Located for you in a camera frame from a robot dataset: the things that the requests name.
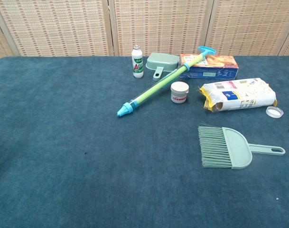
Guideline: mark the orange blue cookie box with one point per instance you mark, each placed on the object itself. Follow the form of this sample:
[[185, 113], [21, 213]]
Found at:
[[220, 65]]

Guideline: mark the woven bamboo folding screen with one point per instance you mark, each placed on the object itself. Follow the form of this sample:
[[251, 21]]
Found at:
[[63, 26]]

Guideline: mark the white yellow snack pack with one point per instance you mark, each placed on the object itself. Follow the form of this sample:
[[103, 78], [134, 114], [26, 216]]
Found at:
[[241, 95]]

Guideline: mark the small green hand broom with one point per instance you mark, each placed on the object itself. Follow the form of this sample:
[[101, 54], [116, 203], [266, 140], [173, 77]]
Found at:
[[236, 149]]

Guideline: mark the white bottle green label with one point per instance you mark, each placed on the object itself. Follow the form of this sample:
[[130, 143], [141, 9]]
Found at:
[[137, 64]]

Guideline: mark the small green dustpan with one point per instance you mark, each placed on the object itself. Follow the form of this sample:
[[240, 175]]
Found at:
[[161, 61]]

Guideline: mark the green blue water squirter toy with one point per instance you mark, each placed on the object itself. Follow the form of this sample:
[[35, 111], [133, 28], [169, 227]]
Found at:
[[149, 93]]

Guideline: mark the blue felt table cover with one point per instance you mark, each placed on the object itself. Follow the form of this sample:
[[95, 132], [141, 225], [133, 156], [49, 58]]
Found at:
[[63, 142]]

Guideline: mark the small white round jar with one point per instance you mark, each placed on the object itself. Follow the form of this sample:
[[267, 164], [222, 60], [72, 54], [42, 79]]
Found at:
[[179, 93]]

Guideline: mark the hollow white bottle cap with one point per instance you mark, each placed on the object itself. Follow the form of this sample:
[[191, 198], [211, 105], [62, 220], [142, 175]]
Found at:
[[267, 112]]

